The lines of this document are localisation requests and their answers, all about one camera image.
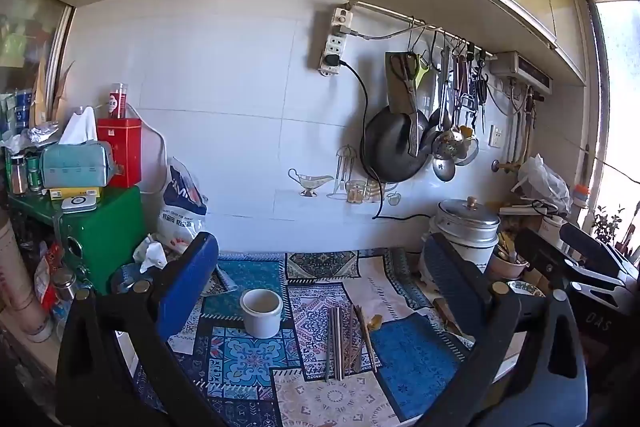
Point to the red snack packet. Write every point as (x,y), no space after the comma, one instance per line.
(47,274)

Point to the green peeler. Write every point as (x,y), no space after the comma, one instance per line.
(423,74)

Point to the window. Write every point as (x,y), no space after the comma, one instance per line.
(617,107)

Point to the potted plant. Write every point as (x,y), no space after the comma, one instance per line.
(606,224)

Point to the metal chopstick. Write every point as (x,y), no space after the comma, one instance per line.
(329,347)
(342,342)
(335,347)

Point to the white printed plastic bag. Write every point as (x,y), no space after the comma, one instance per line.
(182,207)

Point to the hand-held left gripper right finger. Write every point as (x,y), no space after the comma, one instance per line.
(452,282)

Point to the glass cabinet door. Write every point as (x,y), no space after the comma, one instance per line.
(25,37)

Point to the clear plastic bag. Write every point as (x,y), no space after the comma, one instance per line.
(545,184)

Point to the wooden chopstick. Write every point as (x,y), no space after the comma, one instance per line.
(353,332)
(365,339)

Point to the metal hanging rail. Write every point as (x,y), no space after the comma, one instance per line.
(425,27)

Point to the kitchenware wall decal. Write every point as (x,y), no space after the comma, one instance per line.
(312,182)

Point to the small white flat device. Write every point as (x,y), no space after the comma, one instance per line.
(78,203)

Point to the white wall appliance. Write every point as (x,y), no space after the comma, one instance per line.
(520,72)

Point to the teal tissue box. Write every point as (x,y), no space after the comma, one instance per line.
(75,164)

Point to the metal skimmer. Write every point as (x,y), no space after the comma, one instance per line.
(446,144)

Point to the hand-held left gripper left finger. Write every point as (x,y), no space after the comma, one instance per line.
(192,277)

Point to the stack of white paper cups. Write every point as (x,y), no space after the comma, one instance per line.
(20,282)

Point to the patterned patchwork mat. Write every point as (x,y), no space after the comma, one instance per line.
(250,357)

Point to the patterned ceramic bowl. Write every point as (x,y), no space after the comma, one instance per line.
(525,288)

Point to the aluminium pot lid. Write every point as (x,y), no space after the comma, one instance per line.
(467,214)

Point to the kitchen scissors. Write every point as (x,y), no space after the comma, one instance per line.
(411,107)

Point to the green cans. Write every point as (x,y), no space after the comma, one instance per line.
(33,174)

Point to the small metal cup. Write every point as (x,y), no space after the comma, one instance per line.
(65,284)

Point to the brown paper bags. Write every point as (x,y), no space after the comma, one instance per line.
(42,97)

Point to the blue tins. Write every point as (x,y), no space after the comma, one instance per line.
(23,112)

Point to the bowl of utensils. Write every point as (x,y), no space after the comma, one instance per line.
(507,262)

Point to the white wall socket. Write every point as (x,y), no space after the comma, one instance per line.
(495,136)

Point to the metal shaker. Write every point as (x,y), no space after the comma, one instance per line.
(19,177)

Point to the red tin box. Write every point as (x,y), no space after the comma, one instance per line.
(120,152)

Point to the long white power strip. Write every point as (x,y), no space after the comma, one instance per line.
(332,52)

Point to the crumpled white paper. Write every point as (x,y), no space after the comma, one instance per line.
(152,254)

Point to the metal ladle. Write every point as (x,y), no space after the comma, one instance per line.
(444,169)

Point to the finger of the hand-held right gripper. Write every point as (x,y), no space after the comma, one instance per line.
(537,252)
(590,244)

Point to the bottle with orange cap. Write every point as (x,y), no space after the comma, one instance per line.
(581,207)

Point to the white ceramic cup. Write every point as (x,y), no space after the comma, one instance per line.
(260,322)

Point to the flat yellow box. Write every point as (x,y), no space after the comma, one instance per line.
(72,192)

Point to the black wok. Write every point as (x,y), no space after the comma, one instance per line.
(392,147)

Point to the green metal cabinet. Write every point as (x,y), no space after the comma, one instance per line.
(107,237)

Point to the red white cylindrical canister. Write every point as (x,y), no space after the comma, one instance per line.
(118,102)

